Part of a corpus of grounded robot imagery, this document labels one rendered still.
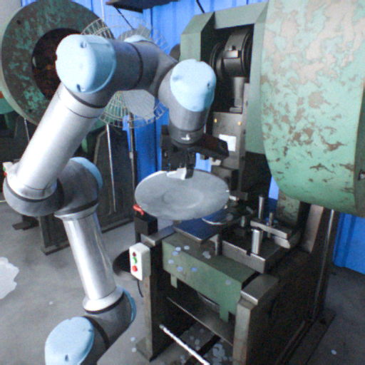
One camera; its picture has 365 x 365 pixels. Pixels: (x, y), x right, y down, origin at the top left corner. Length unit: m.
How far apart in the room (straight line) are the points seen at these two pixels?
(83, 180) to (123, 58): 0.39
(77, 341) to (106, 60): 0.66
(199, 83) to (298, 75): 0.19
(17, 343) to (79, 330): 1.06
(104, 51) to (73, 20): 1.74
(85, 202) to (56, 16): 1.54
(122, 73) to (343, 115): 0.37
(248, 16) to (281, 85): 0.50
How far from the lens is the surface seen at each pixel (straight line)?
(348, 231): 2.29
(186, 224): 1.06
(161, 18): 3.09
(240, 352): 1.12
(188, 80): 0.48
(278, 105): 0.61
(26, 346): 1.86
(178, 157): 0.64
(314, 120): 0.59
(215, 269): 1.08
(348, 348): 1.88
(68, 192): 0.75
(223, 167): 1.07
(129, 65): 0.47
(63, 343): 0.85
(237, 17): 1.09
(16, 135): 4.07
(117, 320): 0.91
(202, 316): 1.38
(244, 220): 1.16
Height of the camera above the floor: 1.28
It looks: 20 degrees down
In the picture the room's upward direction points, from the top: straight up
